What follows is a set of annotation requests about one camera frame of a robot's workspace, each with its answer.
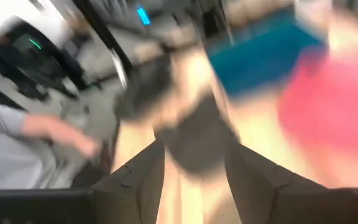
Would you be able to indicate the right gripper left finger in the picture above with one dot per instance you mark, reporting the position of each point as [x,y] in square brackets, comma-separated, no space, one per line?
[129,199]

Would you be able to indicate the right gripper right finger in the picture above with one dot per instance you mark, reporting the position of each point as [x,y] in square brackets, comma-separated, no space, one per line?
[275,199]

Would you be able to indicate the dark grey hat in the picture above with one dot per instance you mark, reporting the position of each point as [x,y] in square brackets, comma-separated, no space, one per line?
[197,140]

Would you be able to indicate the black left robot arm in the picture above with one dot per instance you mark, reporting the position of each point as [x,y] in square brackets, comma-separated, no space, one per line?
[26,62]

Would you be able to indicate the person's hand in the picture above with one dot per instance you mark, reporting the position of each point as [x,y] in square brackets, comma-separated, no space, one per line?
[64,133]

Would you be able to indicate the pink plastic bin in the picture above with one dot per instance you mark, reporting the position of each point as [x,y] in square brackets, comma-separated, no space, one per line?
[331,105]

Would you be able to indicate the person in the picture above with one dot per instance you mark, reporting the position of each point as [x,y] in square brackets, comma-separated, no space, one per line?
[5,155]

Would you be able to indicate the blue storage bin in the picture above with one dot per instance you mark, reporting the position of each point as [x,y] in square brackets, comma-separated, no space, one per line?
[259,59]

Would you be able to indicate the blue glowing light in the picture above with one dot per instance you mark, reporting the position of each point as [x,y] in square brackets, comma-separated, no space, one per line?
[143,15]

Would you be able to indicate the black frame post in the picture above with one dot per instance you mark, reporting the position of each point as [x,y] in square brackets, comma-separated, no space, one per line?
[104,31]

